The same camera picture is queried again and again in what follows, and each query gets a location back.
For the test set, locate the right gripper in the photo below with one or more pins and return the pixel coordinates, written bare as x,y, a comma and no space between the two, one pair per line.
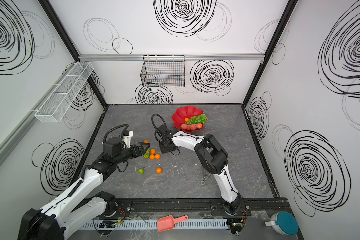
164,133

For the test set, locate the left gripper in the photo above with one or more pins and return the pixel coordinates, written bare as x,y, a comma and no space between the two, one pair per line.
137,150

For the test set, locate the orange front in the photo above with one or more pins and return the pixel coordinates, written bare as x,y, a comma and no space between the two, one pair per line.
159,170

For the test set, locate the red flower-shaped fruit bowl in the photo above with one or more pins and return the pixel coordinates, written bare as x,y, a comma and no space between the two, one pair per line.
185,112

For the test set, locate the green fake grape bunch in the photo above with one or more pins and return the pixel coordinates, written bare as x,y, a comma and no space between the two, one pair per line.
200,119

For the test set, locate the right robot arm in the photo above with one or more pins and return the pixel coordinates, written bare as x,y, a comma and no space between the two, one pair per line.
213,158

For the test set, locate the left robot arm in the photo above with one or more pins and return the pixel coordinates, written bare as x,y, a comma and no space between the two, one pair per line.
53,221

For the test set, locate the green fruit front left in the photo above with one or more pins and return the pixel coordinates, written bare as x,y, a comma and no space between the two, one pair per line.
141,171

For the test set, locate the metal kitchen tongs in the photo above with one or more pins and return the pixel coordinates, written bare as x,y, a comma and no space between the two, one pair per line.
205,176

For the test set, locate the pink plastic scoop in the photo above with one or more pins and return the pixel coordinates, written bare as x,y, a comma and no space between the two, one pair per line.
168,222

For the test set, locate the teal and white container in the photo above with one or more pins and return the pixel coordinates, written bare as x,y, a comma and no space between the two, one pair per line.
283,223

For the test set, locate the black wire basket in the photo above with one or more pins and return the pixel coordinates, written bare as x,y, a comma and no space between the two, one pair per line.
163,70

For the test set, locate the white slotted cable duct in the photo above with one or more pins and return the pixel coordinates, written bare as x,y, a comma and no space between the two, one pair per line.
152,225

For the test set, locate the white wire shelf basket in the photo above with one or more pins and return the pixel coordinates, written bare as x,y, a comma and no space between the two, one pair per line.
71,92

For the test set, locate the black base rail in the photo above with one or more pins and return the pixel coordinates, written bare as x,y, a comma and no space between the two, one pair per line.
198,205

